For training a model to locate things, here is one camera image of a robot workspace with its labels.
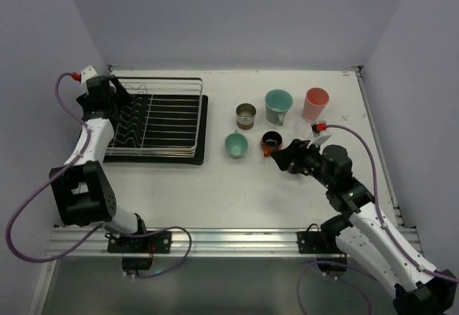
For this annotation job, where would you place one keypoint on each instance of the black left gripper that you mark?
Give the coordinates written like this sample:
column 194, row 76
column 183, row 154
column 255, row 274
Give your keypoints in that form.
column 117, row 87

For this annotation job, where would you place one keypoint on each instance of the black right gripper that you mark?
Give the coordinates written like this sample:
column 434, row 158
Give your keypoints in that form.
column 295, row 156

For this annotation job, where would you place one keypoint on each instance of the orange white-ringed cup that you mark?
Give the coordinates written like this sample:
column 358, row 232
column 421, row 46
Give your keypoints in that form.
column 271, row 141

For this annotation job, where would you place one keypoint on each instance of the clear glass cup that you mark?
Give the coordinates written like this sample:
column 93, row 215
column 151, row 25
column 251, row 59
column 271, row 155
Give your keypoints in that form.
column 303, row 130

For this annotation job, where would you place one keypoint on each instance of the small green cup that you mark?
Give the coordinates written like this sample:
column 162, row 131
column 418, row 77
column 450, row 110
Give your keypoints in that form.
column 236, row 145

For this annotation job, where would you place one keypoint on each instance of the large green mug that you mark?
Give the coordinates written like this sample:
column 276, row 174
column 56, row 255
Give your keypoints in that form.
column 277, row 104

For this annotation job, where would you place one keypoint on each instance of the white brown cup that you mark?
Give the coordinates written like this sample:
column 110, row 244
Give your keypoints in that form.
column 245, row 114

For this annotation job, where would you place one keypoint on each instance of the pink plastic cup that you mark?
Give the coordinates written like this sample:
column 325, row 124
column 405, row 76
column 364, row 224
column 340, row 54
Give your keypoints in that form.
column 315, row 101

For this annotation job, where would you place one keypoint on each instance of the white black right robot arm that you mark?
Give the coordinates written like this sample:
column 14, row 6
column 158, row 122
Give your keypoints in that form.
column 362, row 231

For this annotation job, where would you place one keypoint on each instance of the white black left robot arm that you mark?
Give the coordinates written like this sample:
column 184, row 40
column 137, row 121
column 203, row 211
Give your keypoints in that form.
column 81, row 189

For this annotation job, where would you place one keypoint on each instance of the black drip tray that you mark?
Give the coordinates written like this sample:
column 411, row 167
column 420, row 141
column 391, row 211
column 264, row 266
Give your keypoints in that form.
column 165, row 129

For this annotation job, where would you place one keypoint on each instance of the right black controller box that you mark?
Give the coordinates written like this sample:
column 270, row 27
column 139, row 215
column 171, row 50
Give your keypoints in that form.
column 335, row 267

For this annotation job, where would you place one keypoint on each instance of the black controller box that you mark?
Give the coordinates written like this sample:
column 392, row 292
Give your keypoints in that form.
column 132, row 265
column 335, row 267

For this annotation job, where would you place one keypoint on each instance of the left black controller box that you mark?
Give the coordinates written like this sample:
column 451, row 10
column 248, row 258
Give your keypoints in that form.
column 132, row 265

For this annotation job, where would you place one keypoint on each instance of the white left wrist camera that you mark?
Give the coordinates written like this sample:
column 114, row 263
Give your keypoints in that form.
column 87, row 73

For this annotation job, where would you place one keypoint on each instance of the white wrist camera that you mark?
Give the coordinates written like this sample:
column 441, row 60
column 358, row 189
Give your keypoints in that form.
column 87, row 73
column 320, row 134

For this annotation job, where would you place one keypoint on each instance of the metal wire dish rack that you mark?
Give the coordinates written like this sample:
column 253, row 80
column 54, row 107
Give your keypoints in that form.
column 162, row 85

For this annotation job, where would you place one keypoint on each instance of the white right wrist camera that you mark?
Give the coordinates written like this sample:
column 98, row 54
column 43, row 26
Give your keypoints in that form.
column 320, row 134

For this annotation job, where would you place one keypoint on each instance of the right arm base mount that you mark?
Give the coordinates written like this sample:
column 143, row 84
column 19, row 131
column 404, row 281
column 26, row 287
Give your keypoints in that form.
column 316, row 241

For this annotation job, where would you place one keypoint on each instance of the aluminium right side rail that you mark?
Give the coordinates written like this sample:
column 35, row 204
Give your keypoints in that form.
column 358, row 70

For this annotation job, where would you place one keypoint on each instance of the aluminium rail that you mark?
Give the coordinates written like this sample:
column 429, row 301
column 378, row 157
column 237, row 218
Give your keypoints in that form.
column 205, row 242
column 358, row 70

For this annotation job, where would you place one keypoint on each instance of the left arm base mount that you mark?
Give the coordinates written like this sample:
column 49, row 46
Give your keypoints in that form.
column 159, row 243

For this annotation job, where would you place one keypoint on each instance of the aluminium front rail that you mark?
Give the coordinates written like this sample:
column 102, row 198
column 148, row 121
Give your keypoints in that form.
column 205, row 242

